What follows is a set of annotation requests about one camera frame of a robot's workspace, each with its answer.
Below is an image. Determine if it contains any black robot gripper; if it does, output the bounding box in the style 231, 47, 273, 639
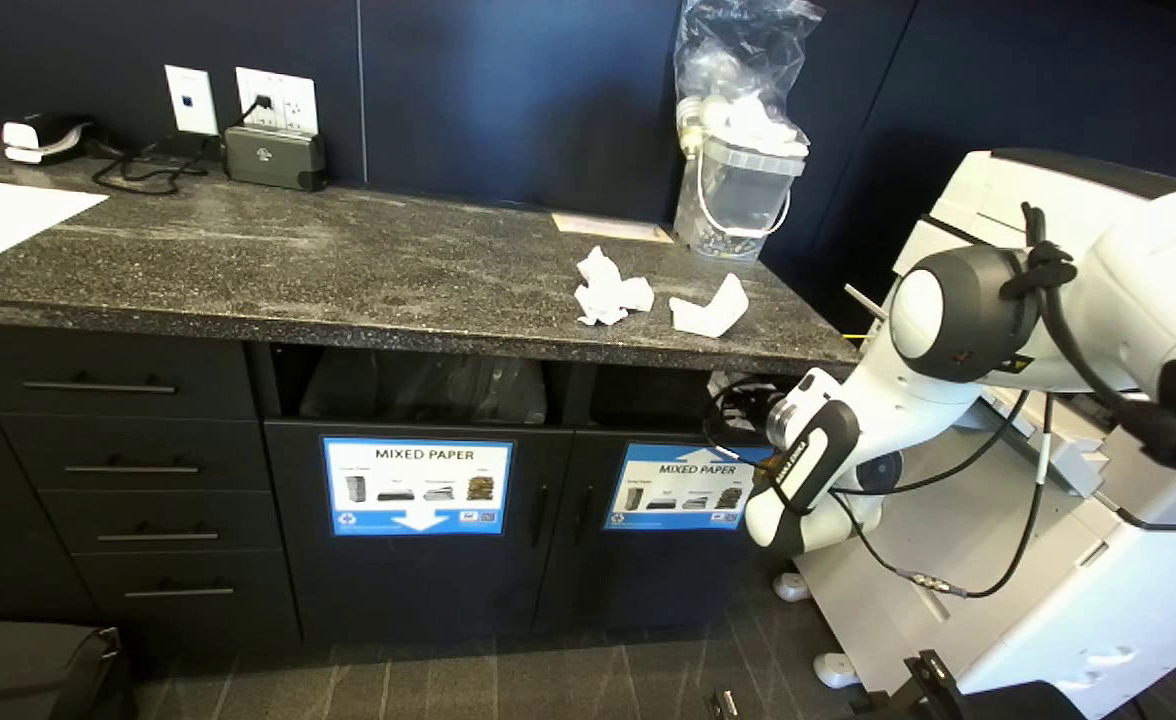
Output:
706, 375, 805, 463

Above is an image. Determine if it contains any black bin liner bag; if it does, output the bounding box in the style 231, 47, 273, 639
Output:
298, 349, 553, 430

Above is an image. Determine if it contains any mixed paper label up arrow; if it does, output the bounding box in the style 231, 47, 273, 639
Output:
600, 440, 768, 537

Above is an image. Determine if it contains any folded white tissue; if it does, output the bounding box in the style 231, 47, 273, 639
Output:
662, 272, 753, 340

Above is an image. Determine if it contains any crumpled white tissue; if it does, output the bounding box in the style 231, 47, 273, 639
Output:
611, 272, 654, 318
572, 243, 629, 333

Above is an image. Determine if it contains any clear plastic bucket container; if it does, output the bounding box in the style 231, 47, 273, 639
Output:
672, 110, 811, 265

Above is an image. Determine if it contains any beige card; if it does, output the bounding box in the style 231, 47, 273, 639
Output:
547, 208, 678, 249

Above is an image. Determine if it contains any mixed paper label down arrow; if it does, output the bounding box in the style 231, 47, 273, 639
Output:
319, 430, 517, 542

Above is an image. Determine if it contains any clear plastic bag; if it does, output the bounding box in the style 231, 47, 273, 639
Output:
672, 0, 822, 137

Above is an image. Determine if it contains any large grey office printer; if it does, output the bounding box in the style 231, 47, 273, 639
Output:
768, 142, 1176, 720

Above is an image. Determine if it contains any black box device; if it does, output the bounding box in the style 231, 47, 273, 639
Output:
221, 119, 329, 195

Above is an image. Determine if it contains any dark cabinet with granite counter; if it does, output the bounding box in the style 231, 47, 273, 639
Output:
0, 123, 862, 657

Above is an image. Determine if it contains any small white desk device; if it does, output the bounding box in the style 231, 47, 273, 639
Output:
0, 115, 90, 169

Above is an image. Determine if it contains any white paper sheet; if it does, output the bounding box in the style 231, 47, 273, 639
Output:
0, 170, 112, 266

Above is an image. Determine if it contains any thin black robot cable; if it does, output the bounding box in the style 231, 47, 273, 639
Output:
822, 390, 1060, 605

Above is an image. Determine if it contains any black metal bracket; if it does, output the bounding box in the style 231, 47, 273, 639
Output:
862, 648, 1099, 720

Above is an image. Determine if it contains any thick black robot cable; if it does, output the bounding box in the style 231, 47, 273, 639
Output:
1009, 195, 1176, 540

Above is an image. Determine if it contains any white wide wall outlet plate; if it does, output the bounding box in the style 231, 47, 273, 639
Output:
231, 64, 324, 137

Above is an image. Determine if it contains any metal drawer handle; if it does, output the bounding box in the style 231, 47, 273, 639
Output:
119, 580, 240, 605
90, 529, 225, 548
58, 455, 204, 480
18, 375, 181, 398

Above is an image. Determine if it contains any white narrow wall plate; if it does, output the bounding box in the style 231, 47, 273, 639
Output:
160, 59, 225, 140

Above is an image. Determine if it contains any thin black desk cable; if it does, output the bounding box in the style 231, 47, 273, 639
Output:
85, 130, 231, 200

